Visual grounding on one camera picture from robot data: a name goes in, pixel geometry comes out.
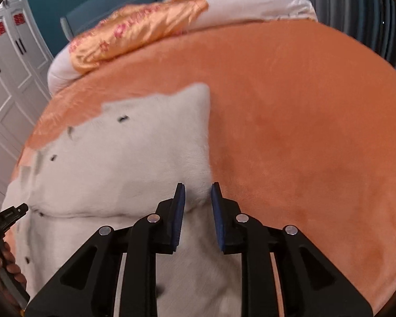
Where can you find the white knit cardigan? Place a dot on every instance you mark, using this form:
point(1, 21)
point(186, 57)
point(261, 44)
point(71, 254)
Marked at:
point(135, 155)

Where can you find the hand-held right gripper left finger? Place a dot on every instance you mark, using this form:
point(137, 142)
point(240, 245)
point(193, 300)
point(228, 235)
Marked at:
point(180, 211)

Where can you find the orange plush blanket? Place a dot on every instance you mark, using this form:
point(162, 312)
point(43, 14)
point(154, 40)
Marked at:
point(300, 122)

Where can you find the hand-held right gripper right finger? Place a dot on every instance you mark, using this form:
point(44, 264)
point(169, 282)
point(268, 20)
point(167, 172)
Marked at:
point(216, 214)

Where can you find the grey striped curtain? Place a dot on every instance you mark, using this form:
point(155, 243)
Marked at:
point(349, 10)

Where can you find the white panelled wardrobe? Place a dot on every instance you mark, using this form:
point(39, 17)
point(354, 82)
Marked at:
point(10, 82)

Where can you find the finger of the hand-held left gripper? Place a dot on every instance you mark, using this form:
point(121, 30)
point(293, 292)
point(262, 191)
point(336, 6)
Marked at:
point(8, 214)

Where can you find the person's left hand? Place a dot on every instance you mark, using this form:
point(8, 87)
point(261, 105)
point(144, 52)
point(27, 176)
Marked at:
point(11, 259)

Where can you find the orange satin pillow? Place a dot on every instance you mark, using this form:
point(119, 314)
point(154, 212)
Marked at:
point(135, 26)

